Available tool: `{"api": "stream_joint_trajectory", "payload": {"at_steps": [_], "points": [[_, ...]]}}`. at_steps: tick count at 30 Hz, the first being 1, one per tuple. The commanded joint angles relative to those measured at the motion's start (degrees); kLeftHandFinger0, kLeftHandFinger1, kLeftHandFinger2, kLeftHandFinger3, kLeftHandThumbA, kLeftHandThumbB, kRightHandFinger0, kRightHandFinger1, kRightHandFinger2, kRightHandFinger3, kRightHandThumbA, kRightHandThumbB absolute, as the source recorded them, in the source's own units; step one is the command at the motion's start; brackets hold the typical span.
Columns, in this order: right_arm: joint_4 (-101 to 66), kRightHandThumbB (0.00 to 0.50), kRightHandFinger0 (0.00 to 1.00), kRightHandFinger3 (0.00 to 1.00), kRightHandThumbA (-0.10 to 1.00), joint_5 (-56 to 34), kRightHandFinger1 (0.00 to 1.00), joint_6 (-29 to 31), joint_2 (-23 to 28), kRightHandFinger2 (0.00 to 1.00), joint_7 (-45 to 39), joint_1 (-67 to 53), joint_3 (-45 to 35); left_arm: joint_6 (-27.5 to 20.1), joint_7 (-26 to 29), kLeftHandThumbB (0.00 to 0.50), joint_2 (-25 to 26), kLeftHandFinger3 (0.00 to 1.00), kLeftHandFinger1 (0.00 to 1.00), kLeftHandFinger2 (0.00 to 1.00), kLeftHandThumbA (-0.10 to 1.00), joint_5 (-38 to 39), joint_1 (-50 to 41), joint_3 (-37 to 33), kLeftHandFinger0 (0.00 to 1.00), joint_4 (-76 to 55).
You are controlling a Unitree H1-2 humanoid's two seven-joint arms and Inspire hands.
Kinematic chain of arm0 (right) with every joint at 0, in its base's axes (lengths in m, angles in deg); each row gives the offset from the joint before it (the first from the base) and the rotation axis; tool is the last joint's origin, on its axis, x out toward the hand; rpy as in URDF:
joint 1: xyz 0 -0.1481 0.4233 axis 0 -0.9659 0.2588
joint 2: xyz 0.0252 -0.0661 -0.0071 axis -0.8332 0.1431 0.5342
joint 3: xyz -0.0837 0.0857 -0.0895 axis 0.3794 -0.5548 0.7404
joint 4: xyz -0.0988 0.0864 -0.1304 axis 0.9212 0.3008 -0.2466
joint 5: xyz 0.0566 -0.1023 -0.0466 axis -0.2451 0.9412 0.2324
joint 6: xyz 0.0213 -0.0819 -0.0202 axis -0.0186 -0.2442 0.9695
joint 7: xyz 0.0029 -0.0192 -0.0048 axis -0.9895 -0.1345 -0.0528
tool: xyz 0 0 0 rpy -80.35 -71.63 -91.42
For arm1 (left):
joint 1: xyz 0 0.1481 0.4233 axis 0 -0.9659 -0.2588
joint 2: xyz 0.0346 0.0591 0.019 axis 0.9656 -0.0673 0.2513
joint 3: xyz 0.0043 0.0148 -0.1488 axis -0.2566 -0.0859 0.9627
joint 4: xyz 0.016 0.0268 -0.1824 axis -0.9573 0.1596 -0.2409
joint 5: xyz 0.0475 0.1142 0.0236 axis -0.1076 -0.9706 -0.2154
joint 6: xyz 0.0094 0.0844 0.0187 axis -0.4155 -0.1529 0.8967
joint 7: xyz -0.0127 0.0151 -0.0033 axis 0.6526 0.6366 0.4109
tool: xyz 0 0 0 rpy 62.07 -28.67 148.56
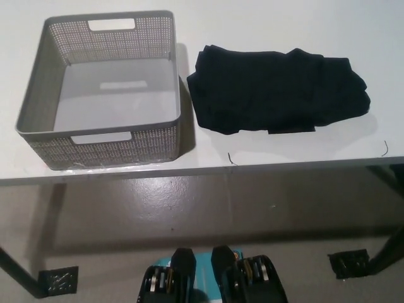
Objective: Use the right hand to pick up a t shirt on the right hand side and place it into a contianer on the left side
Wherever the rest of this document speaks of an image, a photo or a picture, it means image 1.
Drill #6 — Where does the black t-shirt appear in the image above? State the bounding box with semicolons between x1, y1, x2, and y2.
186;45;371;138

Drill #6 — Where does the grey perforated plastic basket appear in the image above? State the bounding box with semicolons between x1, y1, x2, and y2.
14;9;183;172

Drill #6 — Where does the clear tape strip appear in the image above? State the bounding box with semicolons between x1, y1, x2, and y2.
61;160;168;175

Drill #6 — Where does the robot left body block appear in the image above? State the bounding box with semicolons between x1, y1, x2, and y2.
138;248;197;303

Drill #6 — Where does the robot body block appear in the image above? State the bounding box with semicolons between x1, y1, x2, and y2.
138;248;197;303
211;245;288;303

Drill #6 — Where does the robot right body block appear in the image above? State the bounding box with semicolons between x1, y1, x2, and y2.
211;245;288;303

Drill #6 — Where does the black table leg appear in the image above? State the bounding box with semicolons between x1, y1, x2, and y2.
0;246;44;298
365;164;404;276

